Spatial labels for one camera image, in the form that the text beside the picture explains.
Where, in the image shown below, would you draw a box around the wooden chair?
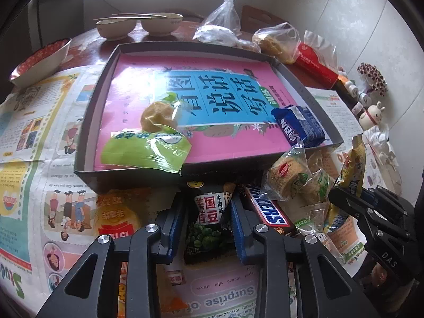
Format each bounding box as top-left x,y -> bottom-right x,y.
240,5 -> 280,32

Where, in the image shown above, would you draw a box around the red patterned bowl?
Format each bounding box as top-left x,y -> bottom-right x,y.
9,39 -> 72,88

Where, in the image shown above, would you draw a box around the white plastic bag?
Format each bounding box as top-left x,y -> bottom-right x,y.
303,30 -> 338,68

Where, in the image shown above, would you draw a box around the colourful newspaper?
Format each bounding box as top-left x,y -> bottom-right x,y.
0,64 -> 365,318

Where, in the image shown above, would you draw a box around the plastic bag of pastries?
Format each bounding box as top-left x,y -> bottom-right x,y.
252,23 -> 300,64

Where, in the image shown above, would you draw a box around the green snack packet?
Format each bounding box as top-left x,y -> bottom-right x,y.
100,131 -> 193,174

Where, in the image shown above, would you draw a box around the yellow packet red label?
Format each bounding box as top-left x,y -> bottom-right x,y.
94,189 -> 156,241

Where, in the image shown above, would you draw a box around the brown chocolate bar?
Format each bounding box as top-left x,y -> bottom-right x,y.
243,185 -> 297,237

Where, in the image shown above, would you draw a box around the beige bowl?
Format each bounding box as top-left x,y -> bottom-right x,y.
96,18 -> 138,39
141,13 -> 184,36

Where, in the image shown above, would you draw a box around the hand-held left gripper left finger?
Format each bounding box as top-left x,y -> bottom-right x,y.
35,192 -> 186,318

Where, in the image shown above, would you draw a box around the blue cookie packet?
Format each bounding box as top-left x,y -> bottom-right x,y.
271,105 -> 327,148

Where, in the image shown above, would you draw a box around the yellow snack packet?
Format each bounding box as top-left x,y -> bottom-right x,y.
325,136 -> 366,236

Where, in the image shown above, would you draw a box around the red tissue pack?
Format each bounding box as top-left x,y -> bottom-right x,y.
295,43 -> 338,89

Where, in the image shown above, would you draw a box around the tied clear plastic bag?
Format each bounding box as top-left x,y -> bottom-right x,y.
202,0 -> 242,37

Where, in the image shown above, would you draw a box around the white rabbit figurine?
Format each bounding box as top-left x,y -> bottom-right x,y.
359,102 -> 387,131

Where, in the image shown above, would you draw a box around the clear cracker packet green print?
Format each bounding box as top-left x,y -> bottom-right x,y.
298,169 -> 335,206
291,202 -> 332,237

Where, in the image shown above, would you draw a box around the round yellow pastry packet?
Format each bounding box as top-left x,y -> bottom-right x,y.
140,93 -> 183,133

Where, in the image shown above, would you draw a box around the steel refrigerator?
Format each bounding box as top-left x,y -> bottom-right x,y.
28,0 -> 85,45

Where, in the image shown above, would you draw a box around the black green pea packet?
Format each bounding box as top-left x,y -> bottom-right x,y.
184,182 -> 237,266

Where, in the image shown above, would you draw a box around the crumpled clear plastic bag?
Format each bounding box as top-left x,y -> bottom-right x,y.
193,25 -> 262,54

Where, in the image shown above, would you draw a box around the orange bottle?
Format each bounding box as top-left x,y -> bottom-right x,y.
337,74 -> 359,95

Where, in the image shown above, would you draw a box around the crumpled white plastic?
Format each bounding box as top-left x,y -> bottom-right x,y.
363,124 -> 403,186

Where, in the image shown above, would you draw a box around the pink book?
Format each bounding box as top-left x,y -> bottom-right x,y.
94,53 -> 300,169

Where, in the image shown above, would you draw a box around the clear cracker packet red label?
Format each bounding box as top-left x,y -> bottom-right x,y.
260,141 -> 312,201

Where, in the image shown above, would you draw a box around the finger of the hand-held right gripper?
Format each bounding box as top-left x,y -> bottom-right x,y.
361,187 -> 416,239
328,185 -> 416,284

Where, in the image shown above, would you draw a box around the dark cardboard box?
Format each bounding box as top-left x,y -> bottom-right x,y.
73,41 -> 344,194

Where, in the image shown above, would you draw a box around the chopstick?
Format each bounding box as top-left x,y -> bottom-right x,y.
112,13 -> 168,18
93,15 -> 160,21

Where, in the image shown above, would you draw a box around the white text newspaper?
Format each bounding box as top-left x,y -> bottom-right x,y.
305,86 -> 365,160

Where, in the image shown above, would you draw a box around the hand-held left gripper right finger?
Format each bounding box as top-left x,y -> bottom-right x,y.
230,194 -> 381,318

